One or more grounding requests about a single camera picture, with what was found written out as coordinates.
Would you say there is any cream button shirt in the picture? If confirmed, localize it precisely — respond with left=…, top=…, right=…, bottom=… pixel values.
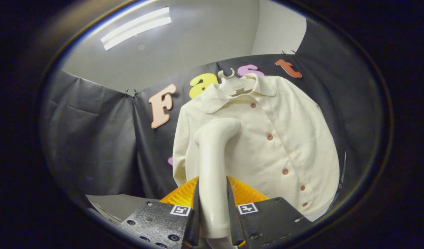
left=172, top=73, right=340, bottom=222

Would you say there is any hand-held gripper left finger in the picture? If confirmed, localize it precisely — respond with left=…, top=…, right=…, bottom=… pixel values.
left=119, top=176, right=201, bottom=249

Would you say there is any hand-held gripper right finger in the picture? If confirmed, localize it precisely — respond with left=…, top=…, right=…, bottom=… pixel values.
left=227, top=176, right=311, bottom=248

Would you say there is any ceiling light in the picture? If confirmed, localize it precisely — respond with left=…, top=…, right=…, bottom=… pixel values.
left=101, top=7, right=172, bottom=51

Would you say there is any white garment steamer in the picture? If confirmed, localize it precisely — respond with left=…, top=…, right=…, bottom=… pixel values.
left=193, top=118, right=242, bottom=239

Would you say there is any black backdrop cloth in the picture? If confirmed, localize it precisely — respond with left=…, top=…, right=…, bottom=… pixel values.
left=39, top=14, right=385, bottom=208

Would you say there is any grey cabinet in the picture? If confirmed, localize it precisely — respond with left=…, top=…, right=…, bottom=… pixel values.
left=86, top=194, right=150, bottom=225

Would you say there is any white clothes hanger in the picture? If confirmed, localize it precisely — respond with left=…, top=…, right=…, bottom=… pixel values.
left=217, top=68, right=257, bottom=96

